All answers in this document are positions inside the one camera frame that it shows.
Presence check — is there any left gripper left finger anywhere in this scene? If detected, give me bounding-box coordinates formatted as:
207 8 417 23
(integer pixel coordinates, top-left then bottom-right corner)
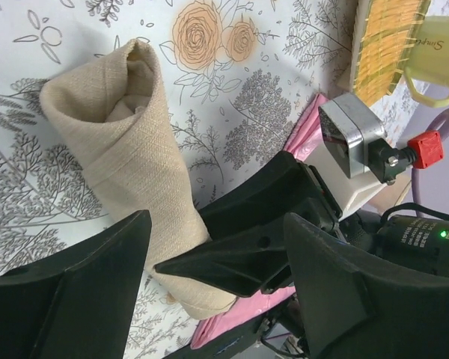
0 210 152 358

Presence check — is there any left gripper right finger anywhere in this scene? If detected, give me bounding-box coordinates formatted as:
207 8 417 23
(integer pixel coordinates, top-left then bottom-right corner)
284 213 449 358

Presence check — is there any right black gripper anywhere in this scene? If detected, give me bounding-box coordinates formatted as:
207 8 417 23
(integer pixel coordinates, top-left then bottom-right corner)
153 150 382 330

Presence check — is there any beige cloth napkin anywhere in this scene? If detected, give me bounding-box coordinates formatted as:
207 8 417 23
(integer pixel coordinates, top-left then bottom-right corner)
40 40 236 319

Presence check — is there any pink placemat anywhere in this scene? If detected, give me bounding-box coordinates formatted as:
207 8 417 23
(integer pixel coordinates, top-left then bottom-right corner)
190 93 328 350

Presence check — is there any floral tablecloth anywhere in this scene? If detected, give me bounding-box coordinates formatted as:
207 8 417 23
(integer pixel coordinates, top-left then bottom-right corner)
0 1 417 358

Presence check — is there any yellow woven bamboo tray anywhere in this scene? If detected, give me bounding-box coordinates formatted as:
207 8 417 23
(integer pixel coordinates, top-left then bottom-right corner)
349 0 430 106

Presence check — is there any yellow green mug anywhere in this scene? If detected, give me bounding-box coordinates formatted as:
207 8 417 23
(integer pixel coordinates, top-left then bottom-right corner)
403 16 449 108

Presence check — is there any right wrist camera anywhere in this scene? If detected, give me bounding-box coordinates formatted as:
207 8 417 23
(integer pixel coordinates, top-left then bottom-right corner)
305 93 444 219

